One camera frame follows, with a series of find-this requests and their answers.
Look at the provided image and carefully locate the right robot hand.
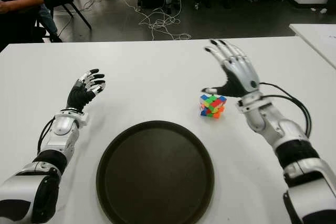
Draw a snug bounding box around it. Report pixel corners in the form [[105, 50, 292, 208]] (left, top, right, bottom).
[[201, 39, 261, 98]]

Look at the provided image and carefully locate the tangled white floor cable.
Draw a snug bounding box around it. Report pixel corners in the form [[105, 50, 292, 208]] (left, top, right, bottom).
[[125, 0, 192, 41]]

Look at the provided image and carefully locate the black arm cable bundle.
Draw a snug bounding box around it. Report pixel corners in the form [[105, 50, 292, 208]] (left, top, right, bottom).
[[259, 82, 312, 138], [36, 118, 56, 154]]

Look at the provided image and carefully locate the black left arm cable bundle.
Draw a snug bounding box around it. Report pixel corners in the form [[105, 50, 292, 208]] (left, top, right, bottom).
[[36, 118, 56, 154]]

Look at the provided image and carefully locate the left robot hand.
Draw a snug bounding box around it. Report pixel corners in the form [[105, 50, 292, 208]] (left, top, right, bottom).
[[66, 68, 107, 112]]

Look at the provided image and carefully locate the multicoloured Rubik's cube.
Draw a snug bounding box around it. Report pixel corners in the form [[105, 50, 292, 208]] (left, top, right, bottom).
[[199, 94, 227, 119]]

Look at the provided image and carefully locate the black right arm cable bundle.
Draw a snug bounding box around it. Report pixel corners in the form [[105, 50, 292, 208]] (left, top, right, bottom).
[[259, 82, 312, 138]]

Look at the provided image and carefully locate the dark brown round plate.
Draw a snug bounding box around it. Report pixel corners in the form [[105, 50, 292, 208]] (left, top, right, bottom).
[[96, 120, 215, 224]]

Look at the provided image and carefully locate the white side table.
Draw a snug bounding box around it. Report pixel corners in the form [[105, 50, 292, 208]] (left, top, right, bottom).
[[289, 24, 336, 69]]

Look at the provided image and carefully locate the seated person in black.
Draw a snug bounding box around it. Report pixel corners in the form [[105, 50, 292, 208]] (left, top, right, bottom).
[[0, 0, 63, 44]]

